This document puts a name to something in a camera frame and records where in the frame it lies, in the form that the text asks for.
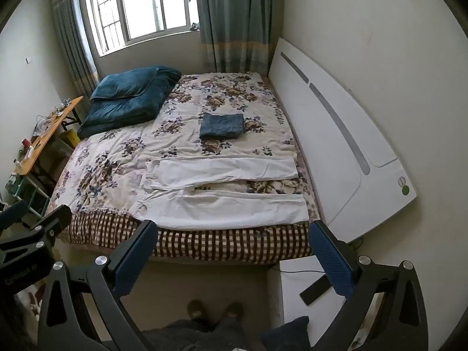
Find person's grey trousers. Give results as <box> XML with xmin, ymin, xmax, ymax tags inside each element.
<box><xmin>142</xmin><ymin>317</ymin><xmax>254</xmax><ymax>351</ymax></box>

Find dark blue cloth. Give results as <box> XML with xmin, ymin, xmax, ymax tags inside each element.
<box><xmin>260</xmin><ymin>316</ymin><xmax>311</xmax><ymax>349</ymax></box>

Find floral bed sheet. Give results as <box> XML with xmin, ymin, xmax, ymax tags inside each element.
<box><xmin>46</xmin><ymin>71</ymin><xmax>319</xmax><ymax>227</ymax></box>

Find white pants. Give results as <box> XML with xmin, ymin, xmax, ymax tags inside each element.
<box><xmin>126</xmin><ymin>155</ymin><xmax>309</xmax><ymax>232</ymax></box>

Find wooden folding table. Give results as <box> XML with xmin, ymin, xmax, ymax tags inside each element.
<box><xmin>14</xmin><ymin>96</ymin><xmax>84</xmax><ymax>205</ymax></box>

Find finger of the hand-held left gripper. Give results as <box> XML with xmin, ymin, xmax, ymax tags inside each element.
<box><xmin>0</xmin><ymin>205</ymin><xmax>73</xmax><ymax>262</ymax></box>
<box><xmin>0</xmin><ymin>200</ymin><xmax>29</xmax><ymax>230</ymax></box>

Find person's left shoe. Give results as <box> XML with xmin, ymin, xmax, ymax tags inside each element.
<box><xmin>187</xmin><ymin>300</ymin><xmax>205</xmax><ymax>323</ymax></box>

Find person's right shoe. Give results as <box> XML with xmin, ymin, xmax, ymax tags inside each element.
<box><xmin>222</xmin><ymin>302</ymin><xmax>244</xmax><ymax>323</ymax></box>

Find teal curtain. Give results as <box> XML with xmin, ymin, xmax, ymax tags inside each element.
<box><xmin>194</xmin><ymin>0</ymin><xmax>286</xmax><ymax>77</ymax></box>
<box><xmin>49</xmin><ymin>0</ymin><xmax>101</xmax><ymax>96</ymax></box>

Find white headboard panel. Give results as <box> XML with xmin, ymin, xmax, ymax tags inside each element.
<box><xmin>268</xmin><ymin>37</ymin><xmax>418</xmax><ymax>244</ymax></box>

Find teal folded quilt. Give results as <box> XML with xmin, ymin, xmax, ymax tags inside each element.
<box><xmin>77</xmin><ymin>66</ymin><xmax>182</xmax><ymax>139</ymax></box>

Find green crate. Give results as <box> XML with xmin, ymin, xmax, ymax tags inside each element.
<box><xmin>4</xmin><ymin>175</ymin><xmax>23</xmax><ymax>195</ymax></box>

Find folded blue jeans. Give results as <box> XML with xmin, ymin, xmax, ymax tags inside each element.
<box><xmin>199</xmin><ymin>113</ymin><xmax>245</xmax><ymax>141</ymax></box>

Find person's shoe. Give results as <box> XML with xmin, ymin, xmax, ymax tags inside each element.
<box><xmin>187</xmin><ymin>300</ymin><xmax>205</xmax><ymax>323</ymax></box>
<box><xmin>222</xmin><ymin>302</ymin><xmax>244</xmax><ymax>323</ymax></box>

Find white nightstand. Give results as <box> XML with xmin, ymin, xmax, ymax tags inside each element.
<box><xmin>266</xmin><ymin>255</ymin><xmax>348</xmax><ymax>341</ymax></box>

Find yellow box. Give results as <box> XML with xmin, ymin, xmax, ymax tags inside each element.
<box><xmin>59</xmin><ymin>129</ymin><xmax>80</xmax><ymax>150</ymax></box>

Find black remote control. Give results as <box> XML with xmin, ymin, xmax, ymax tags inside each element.
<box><xmin>300</xmin><ymin>276</ymin><xmax>332</xmax><ymax>306</ymax></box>

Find tangle of white cables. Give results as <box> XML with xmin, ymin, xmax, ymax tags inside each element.
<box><xmin>35</xmin><ymin>98</ymin><xmax>71</xmax><ymax>134</ymax></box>

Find black cable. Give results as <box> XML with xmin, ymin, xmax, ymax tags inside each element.
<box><xmin>280</xmin><ymin>240</ymin><xmax>363</xmax><ymax>275</ymax></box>

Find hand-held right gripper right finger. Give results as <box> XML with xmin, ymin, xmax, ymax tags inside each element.
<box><xmin>308</xmin><ymin>220</ymin><xmax>429</xmax><ymax>351</ymax></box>

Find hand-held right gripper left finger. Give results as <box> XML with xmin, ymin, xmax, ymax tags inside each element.
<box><xmin>37</xmin><ymin>219</ymin><xmax>159</xmax><ymax>351</ymax></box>

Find white metal rack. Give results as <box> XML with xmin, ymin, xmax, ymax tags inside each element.
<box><xmin>15</xmin><ymin>173</ymin><xmax>51</xmax><ymax>221</ymax></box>

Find window with white frame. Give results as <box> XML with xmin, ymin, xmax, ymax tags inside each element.
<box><xmin>82</xmin><ymin>0</ymin><xmax>200</xmax><ymax>57</ymax></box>

